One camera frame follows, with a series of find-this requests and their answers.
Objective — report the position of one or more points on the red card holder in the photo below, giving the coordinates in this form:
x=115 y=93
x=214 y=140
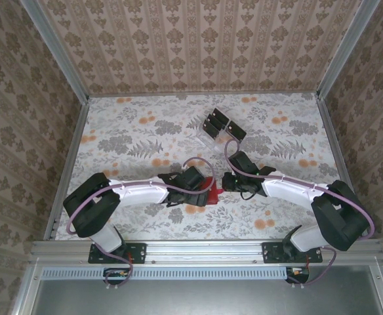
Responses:
x=211 y=193

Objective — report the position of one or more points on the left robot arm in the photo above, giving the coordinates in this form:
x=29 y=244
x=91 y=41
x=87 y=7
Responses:
x=139 y=192

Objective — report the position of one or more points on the black credit card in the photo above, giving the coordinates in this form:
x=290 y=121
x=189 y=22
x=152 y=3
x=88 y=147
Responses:
x=221 y=115
x=216 y=123
x=236 y=131
x=212 y=129

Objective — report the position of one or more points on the floral tablecloth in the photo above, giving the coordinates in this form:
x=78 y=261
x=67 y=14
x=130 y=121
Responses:
x=244 y=223

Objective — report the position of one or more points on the grey metal panel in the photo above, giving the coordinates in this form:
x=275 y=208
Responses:
x=194 y=298

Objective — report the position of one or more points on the black connector box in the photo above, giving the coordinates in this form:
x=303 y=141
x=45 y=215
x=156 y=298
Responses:
x=116 y=274
x=298 y=274

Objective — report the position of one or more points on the aluminium table edge rail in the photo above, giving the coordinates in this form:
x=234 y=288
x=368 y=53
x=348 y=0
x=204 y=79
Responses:
x=204 y=251

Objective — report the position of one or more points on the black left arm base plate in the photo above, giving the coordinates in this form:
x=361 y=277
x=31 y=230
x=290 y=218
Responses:
x=139 y=253

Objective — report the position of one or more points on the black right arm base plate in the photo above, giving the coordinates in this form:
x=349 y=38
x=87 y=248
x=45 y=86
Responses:
x=270 y=254

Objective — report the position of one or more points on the aluminium table side rail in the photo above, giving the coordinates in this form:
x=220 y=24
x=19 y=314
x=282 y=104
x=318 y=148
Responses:
x=75 y=144
x=336 y=147

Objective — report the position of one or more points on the aluminium frame post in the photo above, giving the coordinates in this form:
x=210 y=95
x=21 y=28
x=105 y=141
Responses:
x=346 y=49
x=56 y=49

